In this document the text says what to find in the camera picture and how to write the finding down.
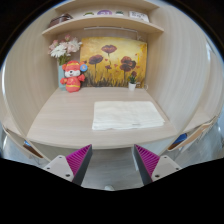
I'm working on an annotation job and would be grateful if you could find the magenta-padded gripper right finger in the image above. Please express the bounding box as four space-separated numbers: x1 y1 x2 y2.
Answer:
132 143 184 187

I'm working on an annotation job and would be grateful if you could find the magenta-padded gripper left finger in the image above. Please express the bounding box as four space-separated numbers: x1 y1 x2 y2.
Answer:
42 143 94 187

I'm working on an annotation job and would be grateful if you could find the cream white towel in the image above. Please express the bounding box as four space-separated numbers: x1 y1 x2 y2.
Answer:
91 100 166 131

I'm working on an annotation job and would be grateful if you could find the small white potted plant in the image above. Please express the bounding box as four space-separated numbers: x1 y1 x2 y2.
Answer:
127 74 138 92

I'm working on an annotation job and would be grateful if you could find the red plush mouse toy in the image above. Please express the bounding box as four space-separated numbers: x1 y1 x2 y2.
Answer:
59 60 89 93

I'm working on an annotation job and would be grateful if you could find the light blue vase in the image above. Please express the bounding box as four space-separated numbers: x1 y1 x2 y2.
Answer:
57 63 68 90

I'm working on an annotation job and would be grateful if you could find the yellow poppy flower painting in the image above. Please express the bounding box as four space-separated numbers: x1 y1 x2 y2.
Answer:
79 36 148 88

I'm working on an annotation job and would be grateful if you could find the white pink flower bouquet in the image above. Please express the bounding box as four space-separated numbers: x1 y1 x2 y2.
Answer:
48 34 83 66

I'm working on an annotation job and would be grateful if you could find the slim white light bar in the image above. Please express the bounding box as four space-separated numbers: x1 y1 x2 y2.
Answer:
83 26 139 34

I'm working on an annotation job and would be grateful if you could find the wooden shelf unit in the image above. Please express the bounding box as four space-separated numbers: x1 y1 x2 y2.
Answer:
41 0 165 37

